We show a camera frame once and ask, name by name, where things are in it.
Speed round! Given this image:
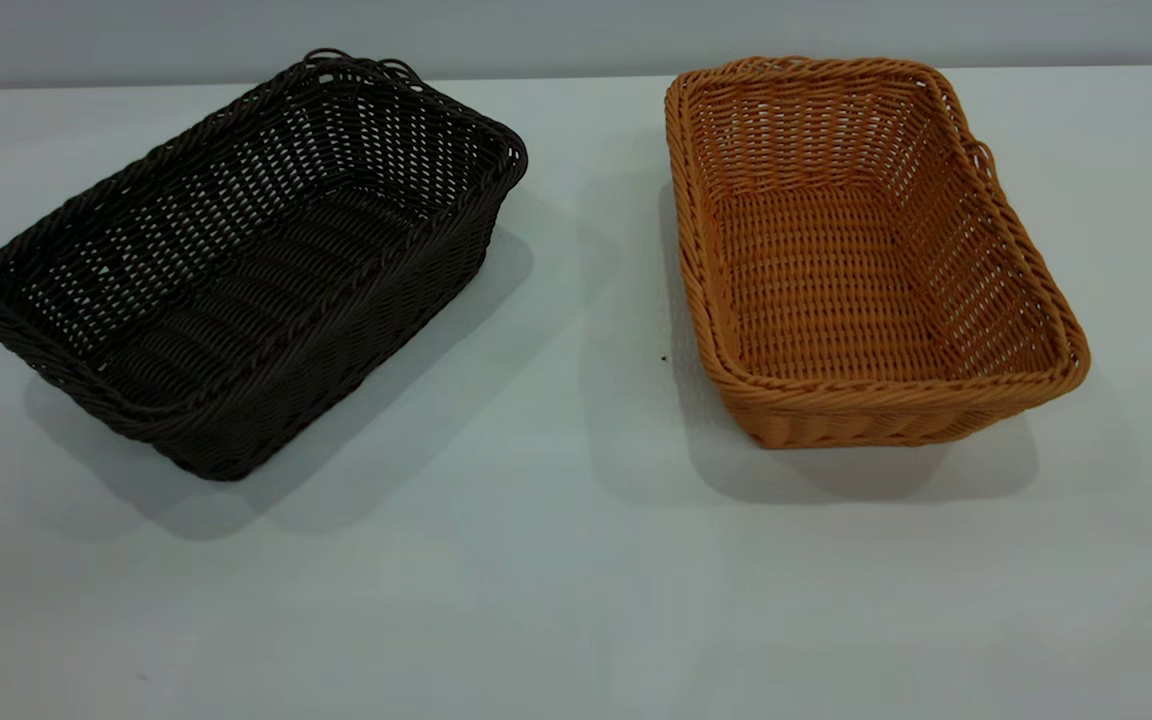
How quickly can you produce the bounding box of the orange woven wicker basket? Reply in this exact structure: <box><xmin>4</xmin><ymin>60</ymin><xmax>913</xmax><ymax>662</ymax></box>
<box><xmin>664</xmin><ymin>55</ymin><xmax>1092</xmax><ymax>450</ymax></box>

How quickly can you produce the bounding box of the black woven wicker basket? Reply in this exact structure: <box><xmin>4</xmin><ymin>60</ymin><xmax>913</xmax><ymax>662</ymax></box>
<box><xmin>0</xmin><ymin>48</ymin><xmax>529</xmax><ymax>482</ymax></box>

